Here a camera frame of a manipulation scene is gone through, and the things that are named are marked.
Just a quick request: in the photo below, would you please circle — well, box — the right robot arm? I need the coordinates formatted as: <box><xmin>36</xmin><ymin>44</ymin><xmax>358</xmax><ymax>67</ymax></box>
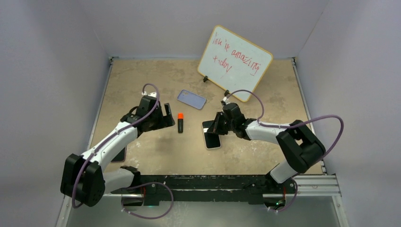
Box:
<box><xmin>207</xmin><ymin>103</ymin><xmax>326</xmax><ymax>192</ymax></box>

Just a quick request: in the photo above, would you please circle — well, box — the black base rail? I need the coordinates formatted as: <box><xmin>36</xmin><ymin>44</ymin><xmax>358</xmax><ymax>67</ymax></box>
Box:
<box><xmin>112</xmin><ymin>175</ymin><xmax>296</xmax><ymax>207</ymax></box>

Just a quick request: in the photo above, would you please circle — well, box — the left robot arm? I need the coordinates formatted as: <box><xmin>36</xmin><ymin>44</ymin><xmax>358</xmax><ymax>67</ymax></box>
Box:
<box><xmin>60</xmin><ymin>96</ymin><xmax>175</xmax><ymax>207</ymax></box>

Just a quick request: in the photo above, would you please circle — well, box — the whiteboard with red writing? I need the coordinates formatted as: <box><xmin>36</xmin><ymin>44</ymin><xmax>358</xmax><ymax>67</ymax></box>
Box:
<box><xmin>197</xmin><ymin>25</ymin><xmax>273</xmax><ymax>93</ymax></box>

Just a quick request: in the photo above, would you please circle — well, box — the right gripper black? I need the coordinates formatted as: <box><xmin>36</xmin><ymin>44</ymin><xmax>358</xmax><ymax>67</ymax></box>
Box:
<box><xmin>208</xmin><ymin>112</ymin><xmax>235</xmax><ymax>135</ymax></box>

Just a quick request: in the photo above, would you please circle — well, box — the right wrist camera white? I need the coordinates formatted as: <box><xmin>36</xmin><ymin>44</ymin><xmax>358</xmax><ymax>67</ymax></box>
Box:
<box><xmin>221</xmin><ymin>96</ymin><xmax>230</xmax><ymax>106</ymax></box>

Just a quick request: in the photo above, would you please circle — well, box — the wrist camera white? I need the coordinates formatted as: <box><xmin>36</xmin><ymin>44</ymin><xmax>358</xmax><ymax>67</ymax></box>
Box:
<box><xmin>141</xmin><ymin>91</ymin><xmax>158</xmax><ymax>98</ymax></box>
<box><xmin>221</xmin><ymin>96</ymin><xmax>230</xmax><ymax>106</ymax></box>

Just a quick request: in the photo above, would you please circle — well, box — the white phone case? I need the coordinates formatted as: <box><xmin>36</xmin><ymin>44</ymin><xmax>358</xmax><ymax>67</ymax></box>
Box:
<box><xmin>201</xmin><ymin>120</ymin><xmax>222</xmax><ymax>150</ymax></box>

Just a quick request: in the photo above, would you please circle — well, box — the purple phone case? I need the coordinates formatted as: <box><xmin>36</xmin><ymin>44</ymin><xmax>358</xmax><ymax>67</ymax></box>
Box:
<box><xmin>177</xmin><ymin>89</ymin><xmax>207</xmax><ymax>110</ymax></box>

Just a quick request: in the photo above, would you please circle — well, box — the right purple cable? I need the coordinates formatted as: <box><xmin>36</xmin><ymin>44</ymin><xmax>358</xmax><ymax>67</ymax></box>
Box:
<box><xmin>224</xmin><ymin>89</ymin><xmax>345</xmax><ymax>214</ymax></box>

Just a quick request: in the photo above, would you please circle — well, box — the black orange marker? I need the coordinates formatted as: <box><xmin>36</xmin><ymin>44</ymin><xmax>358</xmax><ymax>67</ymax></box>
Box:
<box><xmin>177</xmin><ymin>113</ymin><xmax>183</xmax><ymax>133</ymax></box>

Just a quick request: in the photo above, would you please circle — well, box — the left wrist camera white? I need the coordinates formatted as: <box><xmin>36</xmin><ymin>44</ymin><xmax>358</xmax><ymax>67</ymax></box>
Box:
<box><xmin>141</xmin><ymin>91</ymin><xmax>158</xmax><ymax>98</ymax></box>

